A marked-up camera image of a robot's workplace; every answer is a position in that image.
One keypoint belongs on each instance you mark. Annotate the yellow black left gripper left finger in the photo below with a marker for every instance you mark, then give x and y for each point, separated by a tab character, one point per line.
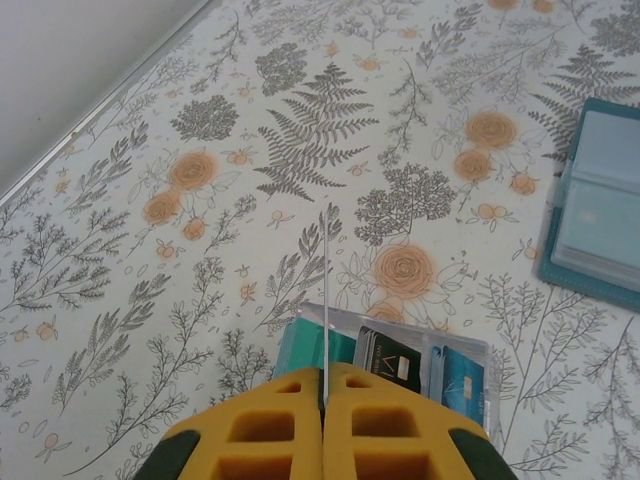
210	435

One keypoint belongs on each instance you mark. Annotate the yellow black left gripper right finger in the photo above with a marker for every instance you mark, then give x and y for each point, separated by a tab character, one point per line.
440	450

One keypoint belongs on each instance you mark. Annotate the thin plastic credit card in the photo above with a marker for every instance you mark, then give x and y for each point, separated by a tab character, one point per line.
326	300

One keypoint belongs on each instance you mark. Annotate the blue card stack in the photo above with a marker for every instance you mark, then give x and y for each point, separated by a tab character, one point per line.
460	390

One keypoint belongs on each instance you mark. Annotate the black card stack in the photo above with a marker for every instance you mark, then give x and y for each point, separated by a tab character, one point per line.
390	365

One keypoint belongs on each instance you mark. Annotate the teal card stack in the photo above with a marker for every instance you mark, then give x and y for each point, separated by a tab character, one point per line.
305	350

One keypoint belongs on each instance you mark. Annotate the blue open box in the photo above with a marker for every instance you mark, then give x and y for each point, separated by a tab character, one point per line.
450	340

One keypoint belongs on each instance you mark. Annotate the floral patterned table mat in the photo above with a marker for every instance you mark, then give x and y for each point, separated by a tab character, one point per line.
150	250

